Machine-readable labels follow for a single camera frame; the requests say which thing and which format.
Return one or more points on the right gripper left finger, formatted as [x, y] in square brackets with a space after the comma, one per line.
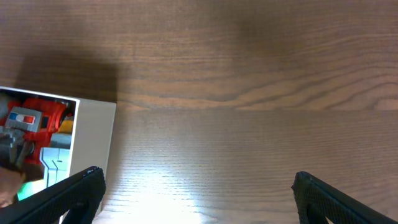
[78, 197]

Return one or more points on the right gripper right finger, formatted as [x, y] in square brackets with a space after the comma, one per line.
[318, 202]

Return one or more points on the yellow grey toy truck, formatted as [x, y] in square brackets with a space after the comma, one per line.
[56, 157]

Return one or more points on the multicolour puzzle cube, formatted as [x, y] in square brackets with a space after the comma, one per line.
[29, 188]

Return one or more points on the red toy fire truck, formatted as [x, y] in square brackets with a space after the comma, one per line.
[38, 119]

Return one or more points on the white cardboard box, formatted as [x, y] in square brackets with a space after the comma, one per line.
[92, 129]

